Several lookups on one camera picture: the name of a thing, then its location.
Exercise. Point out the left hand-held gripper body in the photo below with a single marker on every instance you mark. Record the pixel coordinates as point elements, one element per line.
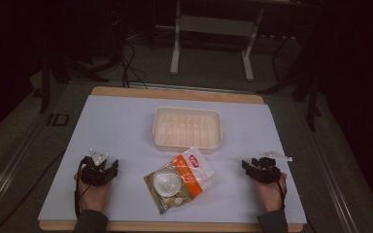
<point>94,171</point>

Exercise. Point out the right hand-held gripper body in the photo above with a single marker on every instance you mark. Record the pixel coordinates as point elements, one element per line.
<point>267,168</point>

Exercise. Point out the clear snack packet orange label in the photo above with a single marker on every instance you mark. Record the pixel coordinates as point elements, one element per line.
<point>179,181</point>

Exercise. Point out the cream plastic tray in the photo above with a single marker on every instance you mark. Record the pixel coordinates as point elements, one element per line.
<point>187,129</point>

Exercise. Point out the person's left hand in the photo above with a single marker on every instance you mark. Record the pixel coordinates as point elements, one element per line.
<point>92,195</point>

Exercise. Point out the person's right hand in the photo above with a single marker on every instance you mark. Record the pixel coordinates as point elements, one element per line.
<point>270,194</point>

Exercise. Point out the white table mat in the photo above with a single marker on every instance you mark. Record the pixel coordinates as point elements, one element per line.
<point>142,136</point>

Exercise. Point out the black stand legs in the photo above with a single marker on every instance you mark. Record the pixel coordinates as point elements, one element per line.
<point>299,77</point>

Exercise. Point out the black metal stand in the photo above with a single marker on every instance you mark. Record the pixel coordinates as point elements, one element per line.
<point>50,81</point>

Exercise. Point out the white metal stand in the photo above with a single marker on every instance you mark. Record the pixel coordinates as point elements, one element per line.
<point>213,35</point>

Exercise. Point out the black floor bracket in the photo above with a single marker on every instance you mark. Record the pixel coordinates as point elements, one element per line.
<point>58,119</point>

